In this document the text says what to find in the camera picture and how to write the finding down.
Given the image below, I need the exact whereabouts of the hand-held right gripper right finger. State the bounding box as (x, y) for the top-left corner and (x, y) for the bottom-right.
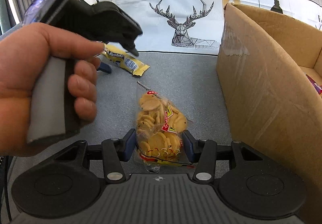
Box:
(182, 129), (267, 182)

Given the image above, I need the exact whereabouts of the clear bag of yellow chips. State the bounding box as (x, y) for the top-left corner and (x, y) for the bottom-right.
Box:
(134, 81), (196, 173)

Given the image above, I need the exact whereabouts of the cardboard box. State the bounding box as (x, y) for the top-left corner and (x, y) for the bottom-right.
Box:
(216, 3), (322, 224)

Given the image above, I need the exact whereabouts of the purple chocolate bar packet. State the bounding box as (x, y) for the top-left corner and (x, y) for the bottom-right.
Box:
(305, 73), (322, 95)

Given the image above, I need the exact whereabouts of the yellow candy bar packet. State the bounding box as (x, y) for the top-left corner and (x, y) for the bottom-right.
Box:
(94, 43), (151, 77)

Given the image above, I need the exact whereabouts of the person's left hand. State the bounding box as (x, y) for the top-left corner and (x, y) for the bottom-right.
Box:
(0, 22), (105, 158)

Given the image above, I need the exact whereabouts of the grey deer printed cloth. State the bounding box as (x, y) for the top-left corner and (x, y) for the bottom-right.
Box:
(10, 0), (322, 184)

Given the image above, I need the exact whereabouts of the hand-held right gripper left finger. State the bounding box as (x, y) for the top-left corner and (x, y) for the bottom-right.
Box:
(54, 128), (136, 182)

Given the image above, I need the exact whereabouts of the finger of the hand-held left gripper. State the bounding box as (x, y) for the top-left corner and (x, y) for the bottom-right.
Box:
(118, 34), (139, 58)
(97, 62), (112, 74)

